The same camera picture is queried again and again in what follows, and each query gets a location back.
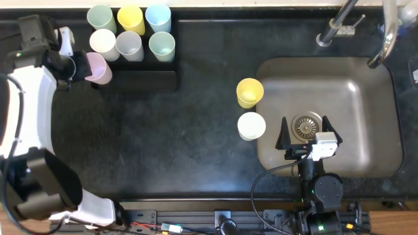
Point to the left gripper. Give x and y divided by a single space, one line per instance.
81 65

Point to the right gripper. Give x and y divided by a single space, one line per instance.
298 152

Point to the pink cup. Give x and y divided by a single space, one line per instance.
99 68

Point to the white cup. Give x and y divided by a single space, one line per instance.
251 125
104 42

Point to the yellow cup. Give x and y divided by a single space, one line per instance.
130 18
249 91

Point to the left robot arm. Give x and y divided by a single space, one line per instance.
32 107

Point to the green cup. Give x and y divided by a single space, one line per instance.
162 45
100 17

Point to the grey cup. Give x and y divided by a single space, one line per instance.
129 44

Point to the steel sink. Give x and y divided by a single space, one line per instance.
356 107

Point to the black tray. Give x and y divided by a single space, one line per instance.
147 78

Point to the blue cup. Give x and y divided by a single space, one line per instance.
158 16

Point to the steel tap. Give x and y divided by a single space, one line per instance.
390 32

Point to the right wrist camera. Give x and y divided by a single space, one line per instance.
325 145

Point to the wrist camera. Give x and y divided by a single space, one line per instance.
66 40
325 145

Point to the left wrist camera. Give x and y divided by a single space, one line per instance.
66 40

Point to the mounting rail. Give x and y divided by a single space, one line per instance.
196 220

